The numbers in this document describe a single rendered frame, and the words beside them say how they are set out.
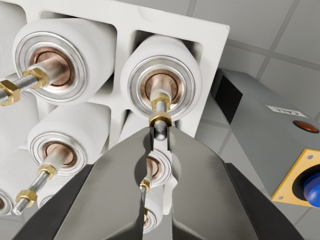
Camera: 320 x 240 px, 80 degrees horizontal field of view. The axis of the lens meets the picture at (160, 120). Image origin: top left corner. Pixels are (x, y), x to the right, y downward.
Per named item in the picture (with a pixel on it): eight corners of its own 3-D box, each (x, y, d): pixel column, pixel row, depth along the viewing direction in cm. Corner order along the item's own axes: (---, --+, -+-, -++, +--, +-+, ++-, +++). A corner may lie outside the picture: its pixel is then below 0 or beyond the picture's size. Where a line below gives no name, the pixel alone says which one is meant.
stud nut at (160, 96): (164, 89, 18) (164, 92, 17) (174, 103, 19) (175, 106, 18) (147, 101, 18) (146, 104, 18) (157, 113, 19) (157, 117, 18)
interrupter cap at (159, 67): (165, 128, 24) (165, 131, 24) (115, 93, 22) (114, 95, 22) (208, 84, 21) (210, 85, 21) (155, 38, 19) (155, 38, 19)
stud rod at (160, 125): (162, 89, 20) (162, 127, 13) (167, 96, 20) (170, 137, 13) (154, 95, 20) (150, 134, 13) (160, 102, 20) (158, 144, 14)
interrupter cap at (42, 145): (41, 173, 28) (38, 176, 28) (25, 129, 25) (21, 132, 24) (92, 174, 28) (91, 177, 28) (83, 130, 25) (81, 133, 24)
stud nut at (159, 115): (164, 106, 15) (164, 111, 14) (176, 122, 15) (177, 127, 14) (144, 119, 15) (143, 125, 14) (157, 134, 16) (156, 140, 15)
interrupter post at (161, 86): (163, 102, 23) (162, 115, 20) (146, 90, 22) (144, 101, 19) (176, 87, 22) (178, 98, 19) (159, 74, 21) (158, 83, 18)
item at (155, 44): (165, 91, 41) (166, 139, 25) (128, 62, 38) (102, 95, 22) (197, 54, 37) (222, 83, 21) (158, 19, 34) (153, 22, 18)
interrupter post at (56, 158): (54, 159, 27) (41, 176, 24) (50, 145, 26) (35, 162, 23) (71, 160, 27) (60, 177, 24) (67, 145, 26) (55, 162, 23)
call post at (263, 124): (219, 66, 45) (305, 146, 18) (247, 72, 45) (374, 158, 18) (210, 95, 48) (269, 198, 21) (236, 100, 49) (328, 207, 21)
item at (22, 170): (37, 112, 44) (-36, 167, 28) (75, 135, 46) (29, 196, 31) (22, 139, 47) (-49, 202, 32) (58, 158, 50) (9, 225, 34)
